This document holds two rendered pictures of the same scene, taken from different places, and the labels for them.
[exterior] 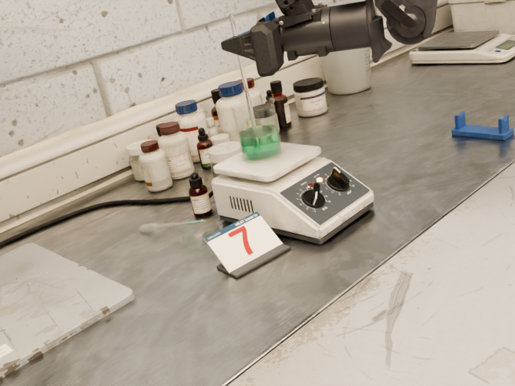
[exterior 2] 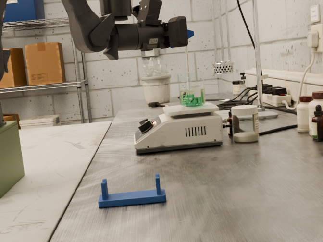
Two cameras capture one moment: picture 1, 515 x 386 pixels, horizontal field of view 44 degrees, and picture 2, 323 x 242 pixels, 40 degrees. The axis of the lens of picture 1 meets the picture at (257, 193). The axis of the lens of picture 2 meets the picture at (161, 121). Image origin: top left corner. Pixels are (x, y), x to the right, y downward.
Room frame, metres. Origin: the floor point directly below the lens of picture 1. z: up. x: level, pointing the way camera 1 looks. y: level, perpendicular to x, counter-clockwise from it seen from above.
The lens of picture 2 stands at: (1.47, -0.86, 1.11)
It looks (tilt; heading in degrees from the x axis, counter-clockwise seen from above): 8 degrees down; 129
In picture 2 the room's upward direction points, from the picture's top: 5 degrees counter-clockwise
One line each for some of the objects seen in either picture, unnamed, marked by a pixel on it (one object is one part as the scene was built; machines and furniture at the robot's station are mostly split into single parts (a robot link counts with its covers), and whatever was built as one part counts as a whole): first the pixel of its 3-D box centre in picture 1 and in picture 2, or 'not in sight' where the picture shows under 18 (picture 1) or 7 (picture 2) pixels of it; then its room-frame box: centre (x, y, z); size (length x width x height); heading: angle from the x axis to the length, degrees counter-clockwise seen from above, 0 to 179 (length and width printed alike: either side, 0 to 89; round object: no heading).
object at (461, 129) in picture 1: (481, 125); (131, 189); (1.03, -0.40, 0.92); 0.10 x 0.03 x 0.04; 40
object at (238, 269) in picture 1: (247, 243); not in sight; (0.75, 0.03, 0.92); 0.09 x 0.06 x 0.04; 124
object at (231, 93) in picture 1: (235, 116); not in sight; (1.23, 0.01, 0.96); 0.07 x 0.07 x 0.13
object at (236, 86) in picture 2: not in sight; (239, 87); (0.45, 1.01, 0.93); 0.06 x 0.06 x 0.06
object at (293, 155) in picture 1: (267, 159); (189, 108); (0.88, -0.02, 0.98); 0.12 x 0.12 x 0.01; 42
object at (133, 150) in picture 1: (145, 160); not in sight; (1.16, 0.20, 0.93); 0.06 x 0.06 x 0.07
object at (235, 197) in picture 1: (285, 189); (180, 127); (0.86, -0.04, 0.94); 0.22 x 0.13 x 0.08; 42
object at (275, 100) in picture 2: not in sight; (267, 95); (0.72, 0.74, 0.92); 0.40 x 0.06 x 0.04; 130
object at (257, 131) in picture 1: (258, 132); (190, 90); (0.88, -0.02, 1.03); 0.07 x 0.06 x 0.08; 12
